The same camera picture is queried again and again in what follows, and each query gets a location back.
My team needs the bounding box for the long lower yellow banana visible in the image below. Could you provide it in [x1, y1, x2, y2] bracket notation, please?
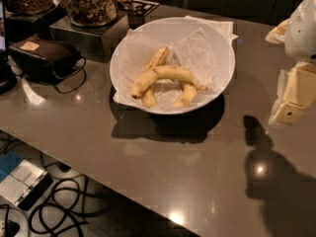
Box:
[141, 47, 169, 108]

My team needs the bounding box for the black coiled floor cable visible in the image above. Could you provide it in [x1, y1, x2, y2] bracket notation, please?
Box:
[27, 175, 112, 237]

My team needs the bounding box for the black device cable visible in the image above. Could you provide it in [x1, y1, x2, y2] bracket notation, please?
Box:
[21, 55, 88, 95]

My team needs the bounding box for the black round base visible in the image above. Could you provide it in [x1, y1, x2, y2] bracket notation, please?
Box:
[0, 63, 18, 95]

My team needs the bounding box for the short right yellow banana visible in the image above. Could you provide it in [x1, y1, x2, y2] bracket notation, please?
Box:
[173, 82, 198, 108]

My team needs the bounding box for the white bowl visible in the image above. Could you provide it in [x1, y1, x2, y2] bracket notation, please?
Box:
[110, 16, 236, 115]

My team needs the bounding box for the small dark tray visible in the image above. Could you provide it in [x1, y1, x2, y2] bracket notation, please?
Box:
[132, 0, 159, 17]

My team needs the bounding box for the dark block stand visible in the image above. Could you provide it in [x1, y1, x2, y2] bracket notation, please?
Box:
[5, 6, 66, 42]

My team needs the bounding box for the white paper liner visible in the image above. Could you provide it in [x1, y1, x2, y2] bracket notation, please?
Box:
[110, 16, 236, 115]

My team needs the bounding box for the metal block stand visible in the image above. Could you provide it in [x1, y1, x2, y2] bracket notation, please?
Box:
[50, 11, 129, 63]

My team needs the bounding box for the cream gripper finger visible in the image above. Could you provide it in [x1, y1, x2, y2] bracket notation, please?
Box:
[266, 19, 289, 44]
[274, 62, 316, 124]

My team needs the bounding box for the black electronic device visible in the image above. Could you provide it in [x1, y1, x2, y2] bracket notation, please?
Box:
[9, 35, 82, 85]

